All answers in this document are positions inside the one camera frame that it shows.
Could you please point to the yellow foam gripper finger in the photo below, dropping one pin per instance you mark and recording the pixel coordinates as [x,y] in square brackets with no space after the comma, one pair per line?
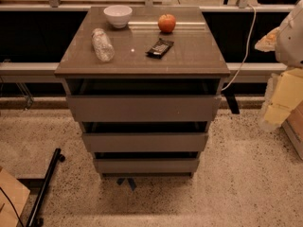
[284,92]

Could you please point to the grey drawer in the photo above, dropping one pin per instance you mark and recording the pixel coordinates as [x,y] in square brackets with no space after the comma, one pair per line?
[146,137]
[143,100]
[146,166]

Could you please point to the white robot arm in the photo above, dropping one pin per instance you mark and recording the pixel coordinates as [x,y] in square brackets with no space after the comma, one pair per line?
[286,40]

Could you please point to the grey top drawer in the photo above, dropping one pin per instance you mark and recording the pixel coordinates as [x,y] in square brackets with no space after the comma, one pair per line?
[143,100]

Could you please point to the grey drawer cabinet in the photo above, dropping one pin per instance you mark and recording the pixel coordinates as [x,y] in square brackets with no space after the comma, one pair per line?
[194,55]

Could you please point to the grey bottom drawer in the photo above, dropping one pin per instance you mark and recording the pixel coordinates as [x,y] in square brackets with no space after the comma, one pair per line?
[146,166]

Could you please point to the cardboard box right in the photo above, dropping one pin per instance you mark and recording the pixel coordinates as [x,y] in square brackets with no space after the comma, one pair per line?
[293,127]

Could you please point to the cardboard box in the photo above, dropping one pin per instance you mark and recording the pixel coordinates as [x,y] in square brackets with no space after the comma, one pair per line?
[13,198]
[293,127]

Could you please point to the black snack bar packet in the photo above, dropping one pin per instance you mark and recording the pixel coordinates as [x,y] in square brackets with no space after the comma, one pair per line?
[160,48]

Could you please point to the red apple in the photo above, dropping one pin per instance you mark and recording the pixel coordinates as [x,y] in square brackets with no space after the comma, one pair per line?
[166,23]

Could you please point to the white ceramic bowl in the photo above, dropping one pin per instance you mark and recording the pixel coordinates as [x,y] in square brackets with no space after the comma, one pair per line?
[118,15]

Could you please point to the clear plastic bottle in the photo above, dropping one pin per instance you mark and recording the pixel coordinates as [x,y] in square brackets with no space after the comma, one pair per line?
[102,45]

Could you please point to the black metal stand leg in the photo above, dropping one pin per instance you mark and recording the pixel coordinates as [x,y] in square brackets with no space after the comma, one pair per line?
[33,220]

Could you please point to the cardboard box left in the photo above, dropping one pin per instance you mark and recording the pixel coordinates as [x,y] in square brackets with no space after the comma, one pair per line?
[13,198]

